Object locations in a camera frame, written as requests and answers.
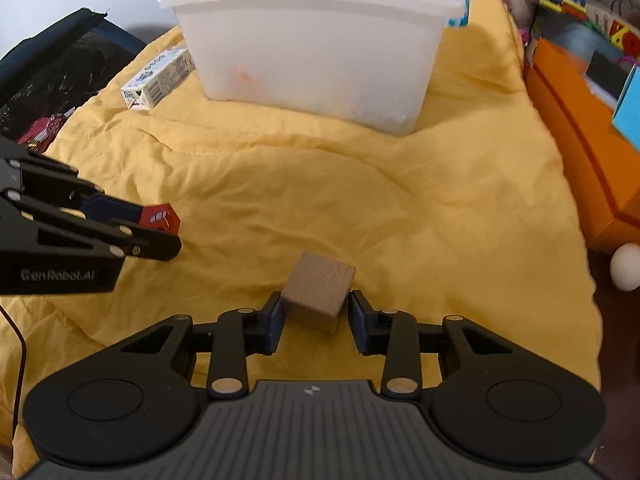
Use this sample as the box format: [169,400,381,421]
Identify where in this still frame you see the small red toy car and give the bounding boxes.
[138,204,181,235]

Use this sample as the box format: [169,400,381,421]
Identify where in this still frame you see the wooden cube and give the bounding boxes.
[281,250,356,334]

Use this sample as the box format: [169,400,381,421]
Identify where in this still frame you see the dark blue bag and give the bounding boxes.
[1,8,146,142]

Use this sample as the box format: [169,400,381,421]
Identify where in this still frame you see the yellow cloth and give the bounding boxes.
[1,0,602,476]

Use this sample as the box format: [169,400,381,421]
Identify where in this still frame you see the small white carton box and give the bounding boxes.
[120,47,194,110]

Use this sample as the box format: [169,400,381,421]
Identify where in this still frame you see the white egg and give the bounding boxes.
[610,243,640,292]

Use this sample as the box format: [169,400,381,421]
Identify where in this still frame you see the orange box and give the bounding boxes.
[525,39,639,254]

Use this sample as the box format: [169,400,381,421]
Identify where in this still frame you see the translucent plastic storage bin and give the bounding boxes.
[158,0,470,136]

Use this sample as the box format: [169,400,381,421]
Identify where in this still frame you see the light blue box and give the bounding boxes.
[612,66,640,152]

